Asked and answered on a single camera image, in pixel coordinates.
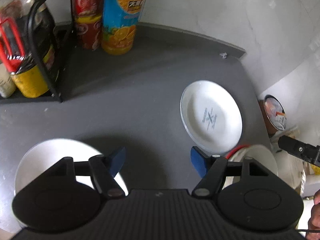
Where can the large soy sauce jug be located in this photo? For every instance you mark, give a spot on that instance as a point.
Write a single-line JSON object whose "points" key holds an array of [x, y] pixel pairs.
{"points": [[15, 46]]}

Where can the round tin with packets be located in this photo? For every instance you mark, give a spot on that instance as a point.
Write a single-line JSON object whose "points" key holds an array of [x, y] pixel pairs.
{"points": [[273, 114]]}

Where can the small white plate cross logo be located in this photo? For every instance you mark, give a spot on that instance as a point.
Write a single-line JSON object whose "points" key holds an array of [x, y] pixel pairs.
{"points": [[211, 116]]}

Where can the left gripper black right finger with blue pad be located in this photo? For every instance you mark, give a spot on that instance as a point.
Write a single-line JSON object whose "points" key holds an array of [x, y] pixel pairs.
{"points": [[211, 170]]}

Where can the white plate with flower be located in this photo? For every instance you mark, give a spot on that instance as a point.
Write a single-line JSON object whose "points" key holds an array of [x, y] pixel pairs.
{"points": [[47, 153]]}

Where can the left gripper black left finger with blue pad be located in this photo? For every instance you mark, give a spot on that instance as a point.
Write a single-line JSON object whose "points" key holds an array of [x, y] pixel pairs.
{"points": [[103, 170]]}

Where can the white bowl front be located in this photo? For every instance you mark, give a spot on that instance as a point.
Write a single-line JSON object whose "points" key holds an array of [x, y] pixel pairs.
{"points": [[260, 153]]}

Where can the red and black bowl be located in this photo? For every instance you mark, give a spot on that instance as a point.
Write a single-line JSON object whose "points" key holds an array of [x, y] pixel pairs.
{"points": [[234, 150]]}

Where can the black metal shelf rack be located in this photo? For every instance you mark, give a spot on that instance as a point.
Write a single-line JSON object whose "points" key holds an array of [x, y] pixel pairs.
{"points": [[34, 50]]}

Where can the small white clip on counter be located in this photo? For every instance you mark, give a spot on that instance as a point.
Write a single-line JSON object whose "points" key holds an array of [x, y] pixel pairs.
{"points": [[224, 55]]}

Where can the white appliance kettle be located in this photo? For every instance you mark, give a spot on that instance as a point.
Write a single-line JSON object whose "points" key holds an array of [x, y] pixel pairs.
{"points": [[290, 168]]}

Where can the orange juice bottle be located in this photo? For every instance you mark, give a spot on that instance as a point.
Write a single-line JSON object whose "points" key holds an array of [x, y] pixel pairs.
{"points": [[120, 18]]}

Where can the red cans stack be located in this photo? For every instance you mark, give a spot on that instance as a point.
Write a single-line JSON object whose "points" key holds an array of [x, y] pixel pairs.
{"points": [[88, 21]]}

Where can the person hand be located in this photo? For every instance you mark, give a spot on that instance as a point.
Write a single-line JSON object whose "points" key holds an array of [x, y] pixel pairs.
{"points": [[314, 221]]}

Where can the small white jar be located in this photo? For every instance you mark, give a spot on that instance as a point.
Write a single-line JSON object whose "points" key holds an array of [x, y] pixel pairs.
{"points": [[7, 86]]}

